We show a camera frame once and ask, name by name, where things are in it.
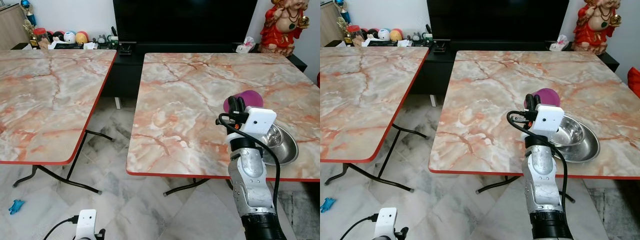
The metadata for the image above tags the purple plastic cup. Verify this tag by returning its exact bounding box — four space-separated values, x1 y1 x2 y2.
223 90 265 114
523 88 562 109

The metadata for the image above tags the marble-top folding table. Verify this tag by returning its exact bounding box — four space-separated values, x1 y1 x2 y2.
320 46 430 194
0 48 119 195
428 49 640 204
125 52 321 197

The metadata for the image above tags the stainless steel bowl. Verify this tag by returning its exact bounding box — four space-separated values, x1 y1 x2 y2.
259 122 300 166
549 114 601 164

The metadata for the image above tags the white pink tissue pack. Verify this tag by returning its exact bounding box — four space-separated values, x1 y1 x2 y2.
548 34 570 52
235 36 255 54

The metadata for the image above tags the red laughing figure statue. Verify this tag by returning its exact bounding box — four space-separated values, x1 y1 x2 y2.
572 0 623 55
258 0 311 56

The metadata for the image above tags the black flat television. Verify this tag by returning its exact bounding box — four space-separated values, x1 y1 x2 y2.
426 0 570 44
112 0 259 44

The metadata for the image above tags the red cushion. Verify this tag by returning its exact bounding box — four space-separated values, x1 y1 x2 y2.
627 66 640 99

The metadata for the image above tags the light wooden cabinet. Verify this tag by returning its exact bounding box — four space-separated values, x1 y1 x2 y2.
0 3 31 50
320 2 347 48

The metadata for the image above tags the red-lidded clear jar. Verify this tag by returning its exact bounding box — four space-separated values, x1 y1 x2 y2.
347 24 363 45
32 27 49 47

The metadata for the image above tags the blue gold trophy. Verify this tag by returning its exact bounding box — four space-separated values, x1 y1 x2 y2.
334 0 350 25
20 0 38 27

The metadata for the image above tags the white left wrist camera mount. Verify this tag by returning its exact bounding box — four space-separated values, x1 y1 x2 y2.
373 207 398 240
74 209 98 240

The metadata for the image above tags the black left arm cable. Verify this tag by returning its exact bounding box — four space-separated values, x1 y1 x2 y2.
340 213 379 240
43 215 80 240

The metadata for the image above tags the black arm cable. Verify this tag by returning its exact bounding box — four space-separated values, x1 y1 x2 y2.
506 110 569 207
340 213 379 240
216 113 281 211
43 215 80 240

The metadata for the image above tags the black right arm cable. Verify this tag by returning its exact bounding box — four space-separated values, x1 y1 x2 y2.
216 113 281 211
506 110 569 207

